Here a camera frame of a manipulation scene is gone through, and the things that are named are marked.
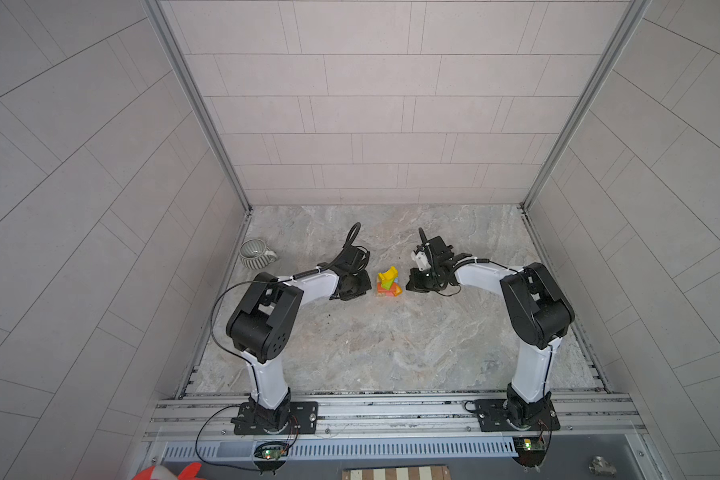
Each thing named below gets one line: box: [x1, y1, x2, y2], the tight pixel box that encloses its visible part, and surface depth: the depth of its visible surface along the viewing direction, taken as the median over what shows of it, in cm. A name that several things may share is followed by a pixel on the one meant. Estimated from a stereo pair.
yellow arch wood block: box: [378, 266, 399, 284], surface depth 91 cm
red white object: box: [132, 462, 203, 480], surface depth 62 cm
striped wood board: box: [341, 464, 451, 480], surface depth 64 cm
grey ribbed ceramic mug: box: [239, 238, 278, 270], surface depth 98 cm
